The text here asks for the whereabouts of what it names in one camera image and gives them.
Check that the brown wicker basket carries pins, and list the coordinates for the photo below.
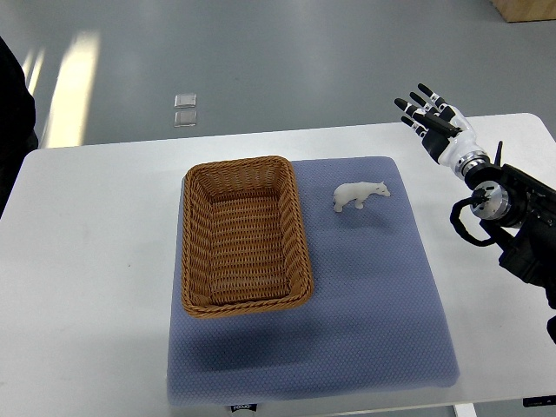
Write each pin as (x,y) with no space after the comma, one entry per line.
(244,247)

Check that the lower floor plate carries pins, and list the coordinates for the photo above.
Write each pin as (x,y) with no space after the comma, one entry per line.
(185,118)

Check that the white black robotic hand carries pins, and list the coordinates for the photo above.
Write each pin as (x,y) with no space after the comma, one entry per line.
(445,134)

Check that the dark object at left edge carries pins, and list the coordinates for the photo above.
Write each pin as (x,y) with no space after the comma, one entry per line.
(18,120)

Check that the wooden box corner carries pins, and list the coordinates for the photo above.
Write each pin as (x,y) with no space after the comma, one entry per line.
(525,11)

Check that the black table control panel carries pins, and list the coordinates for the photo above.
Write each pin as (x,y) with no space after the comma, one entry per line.
(541,401)

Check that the upper floor plate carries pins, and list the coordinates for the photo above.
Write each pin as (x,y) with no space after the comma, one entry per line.
(185,100)

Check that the floor plate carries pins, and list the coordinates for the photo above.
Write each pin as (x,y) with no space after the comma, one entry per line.
(185,118)
(185,100)

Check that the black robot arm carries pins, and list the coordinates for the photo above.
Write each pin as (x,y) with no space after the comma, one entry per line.
(517,212)

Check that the white bear figurine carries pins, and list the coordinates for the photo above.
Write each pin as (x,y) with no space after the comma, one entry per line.
(357,192)

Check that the black label under table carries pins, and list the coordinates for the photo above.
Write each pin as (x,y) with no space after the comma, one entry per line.
(243,407)

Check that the blue textured mat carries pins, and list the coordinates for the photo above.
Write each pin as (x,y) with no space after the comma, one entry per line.
(375,321)

